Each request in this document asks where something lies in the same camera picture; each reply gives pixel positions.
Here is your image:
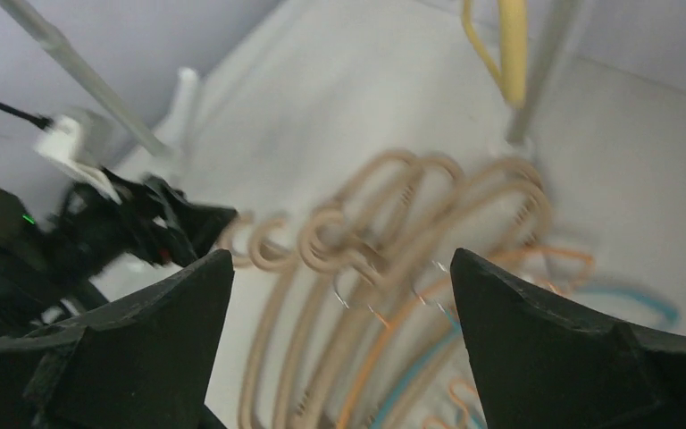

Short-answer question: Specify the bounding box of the beige plastic hanger leftmost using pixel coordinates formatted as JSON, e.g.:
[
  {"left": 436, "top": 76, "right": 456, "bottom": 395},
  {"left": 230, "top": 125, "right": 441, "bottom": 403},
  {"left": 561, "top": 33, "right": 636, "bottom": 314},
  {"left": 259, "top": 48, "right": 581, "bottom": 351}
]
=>
[{"left": 217, "top": 150, "right": 428, "bottom": 428}]

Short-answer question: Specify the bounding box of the metal clothes rack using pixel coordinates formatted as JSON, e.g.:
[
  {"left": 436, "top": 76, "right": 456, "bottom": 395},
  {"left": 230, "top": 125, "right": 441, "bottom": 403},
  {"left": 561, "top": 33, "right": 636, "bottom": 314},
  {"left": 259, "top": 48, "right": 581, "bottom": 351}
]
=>
[{"left": 0, "top": 1, "right": 582, "bottom": 167}]

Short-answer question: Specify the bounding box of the black left camera cable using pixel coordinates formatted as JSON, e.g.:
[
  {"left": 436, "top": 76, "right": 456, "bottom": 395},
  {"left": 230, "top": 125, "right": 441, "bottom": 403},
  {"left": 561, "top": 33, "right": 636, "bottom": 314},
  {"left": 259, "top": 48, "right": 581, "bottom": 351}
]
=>
[{"left": 0, "top": 84, "right": 54, "bottom": 130}]

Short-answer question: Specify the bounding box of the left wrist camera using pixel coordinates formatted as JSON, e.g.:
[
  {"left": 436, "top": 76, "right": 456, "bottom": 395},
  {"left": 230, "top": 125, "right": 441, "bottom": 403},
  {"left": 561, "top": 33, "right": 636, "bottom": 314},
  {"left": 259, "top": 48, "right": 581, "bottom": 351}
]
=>
[{"left": 34, "top": 107, "right": 121, "bottom": 204}]

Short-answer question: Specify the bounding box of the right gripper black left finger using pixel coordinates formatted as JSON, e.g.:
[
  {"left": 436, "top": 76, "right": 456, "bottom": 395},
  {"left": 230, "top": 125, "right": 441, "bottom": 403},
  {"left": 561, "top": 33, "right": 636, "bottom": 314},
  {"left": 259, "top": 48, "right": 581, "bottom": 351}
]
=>
[{"left": 0, "top": 249, "right": 234, "bottom": 428}]

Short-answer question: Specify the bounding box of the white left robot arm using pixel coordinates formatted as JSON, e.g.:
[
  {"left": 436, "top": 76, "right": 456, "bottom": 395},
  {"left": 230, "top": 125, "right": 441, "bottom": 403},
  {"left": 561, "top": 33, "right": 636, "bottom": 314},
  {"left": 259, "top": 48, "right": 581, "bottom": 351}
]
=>
[{"left": 0, "top": 170, "right": 238, "bottom": 333}]

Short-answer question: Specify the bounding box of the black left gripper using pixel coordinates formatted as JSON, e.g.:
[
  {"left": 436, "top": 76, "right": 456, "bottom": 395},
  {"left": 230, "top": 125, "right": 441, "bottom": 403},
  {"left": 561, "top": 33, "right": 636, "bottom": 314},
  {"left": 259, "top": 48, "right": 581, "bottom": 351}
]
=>
[{"left": 53, "top": 174, "right": 238, "bottom": 279}]

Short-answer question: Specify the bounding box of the blue wire hanger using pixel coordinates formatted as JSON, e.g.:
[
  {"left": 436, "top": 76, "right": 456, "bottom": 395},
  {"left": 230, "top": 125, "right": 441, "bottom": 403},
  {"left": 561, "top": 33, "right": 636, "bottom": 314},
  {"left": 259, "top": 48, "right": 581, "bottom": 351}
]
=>
[{"left": 365, "top": 285, "right": 680, "bottom": 428}]

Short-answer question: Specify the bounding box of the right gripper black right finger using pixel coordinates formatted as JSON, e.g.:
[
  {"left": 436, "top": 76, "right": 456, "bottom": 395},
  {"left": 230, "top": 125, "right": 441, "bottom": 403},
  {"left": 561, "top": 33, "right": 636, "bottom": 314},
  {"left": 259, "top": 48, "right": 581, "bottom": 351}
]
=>
[{"left": 450, "top": 248, "right": 686, "bottom": 428}]

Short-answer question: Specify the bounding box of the beige plastic hanger top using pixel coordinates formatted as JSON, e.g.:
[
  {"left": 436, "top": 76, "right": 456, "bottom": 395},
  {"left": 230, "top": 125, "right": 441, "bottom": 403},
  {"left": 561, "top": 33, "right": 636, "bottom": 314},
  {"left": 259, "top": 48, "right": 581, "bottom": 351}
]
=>
[{"left": 297, "top": 172, "right": 552, "bottom": 334}]

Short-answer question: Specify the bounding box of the beige plastic hanger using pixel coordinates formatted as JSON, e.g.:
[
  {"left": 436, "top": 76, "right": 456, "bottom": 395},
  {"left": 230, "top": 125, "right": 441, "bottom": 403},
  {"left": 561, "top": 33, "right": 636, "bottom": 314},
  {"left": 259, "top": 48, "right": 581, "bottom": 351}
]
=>
[
  {"left": 295, "top": 155, "right": 548, "bottom": 429},
  {"left": 233, "top": 149, "right": 463, "bottom": 428},
  {"left": 217, "top": 150, "right": 428, "bottom": 428},
  {"left": 297, "top": 172, "right": 552, "bottom": 334}
]

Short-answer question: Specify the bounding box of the yellow wire hanger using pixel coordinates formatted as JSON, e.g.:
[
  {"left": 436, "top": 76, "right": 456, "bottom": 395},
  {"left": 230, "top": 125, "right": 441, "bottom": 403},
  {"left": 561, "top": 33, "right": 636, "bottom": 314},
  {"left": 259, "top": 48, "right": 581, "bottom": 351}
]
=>
[{"left": 460, "top": 0, "right": 528, "bottom": 108}]

